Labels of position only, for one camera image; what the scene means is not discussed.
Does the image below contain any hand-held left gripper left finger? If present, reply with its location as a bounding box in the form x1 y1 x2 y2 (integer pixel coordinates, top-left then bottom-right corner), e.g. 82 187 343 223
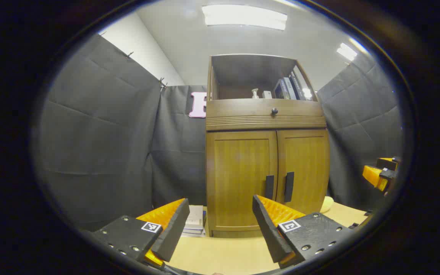
90 198 191 270

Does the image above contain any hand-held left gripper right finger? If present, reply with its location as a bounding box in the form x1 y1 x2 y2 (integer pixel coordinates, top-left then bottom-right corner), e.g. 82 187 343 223
252 195 354 269

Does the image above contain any wooden cabinet door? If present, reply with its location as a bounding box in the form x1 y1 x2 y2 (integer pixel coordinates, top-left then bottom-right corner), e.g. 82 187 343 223
276 129 330 214
206 131 278 232

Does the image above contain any wooden double-door shoe cabinet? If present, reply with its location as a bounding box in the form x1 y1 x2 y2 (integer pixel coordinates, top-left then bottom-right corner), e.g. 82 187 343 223
205 54 330 238

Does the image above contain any white paperback book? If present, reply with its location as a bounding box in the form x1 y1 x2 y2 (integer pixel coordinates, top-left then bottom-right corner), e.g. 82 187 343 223
185 205 205 230

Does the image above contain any dark book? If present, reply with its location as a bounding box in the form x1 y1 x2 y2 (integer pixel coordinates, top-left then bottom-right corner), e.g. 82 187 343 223
290 72 307 100

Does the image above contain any wooden drawer with black knob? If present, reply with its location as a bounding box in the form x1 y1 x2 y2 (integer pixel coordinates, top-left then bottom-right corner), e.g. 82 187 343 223
206 99 327 131

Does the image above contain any grey book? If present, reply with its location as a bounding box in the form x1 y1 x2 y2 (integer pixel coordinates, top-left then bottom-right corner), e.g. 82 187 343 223
283 76 298 100

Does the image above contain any black backdrop cloth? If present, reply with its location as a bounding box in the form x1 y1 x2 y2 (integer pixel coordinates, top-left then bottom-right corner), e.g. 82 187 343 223
33 34 403 231

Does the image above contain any small ceiling light panel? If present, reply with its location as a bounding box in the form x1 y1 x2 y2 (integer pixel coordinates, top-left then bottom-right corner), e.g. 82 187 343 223
336 43 358 61

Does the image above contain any blue book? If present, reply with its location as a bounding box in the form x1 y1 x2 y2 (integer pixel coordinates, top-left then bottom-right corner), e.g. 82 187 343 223
273 79 290 100

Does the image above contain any large ceiling light panel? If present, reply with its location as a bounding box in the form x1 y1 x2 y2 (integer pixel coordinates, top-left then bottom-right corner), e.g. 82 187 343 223
202 5 288 31

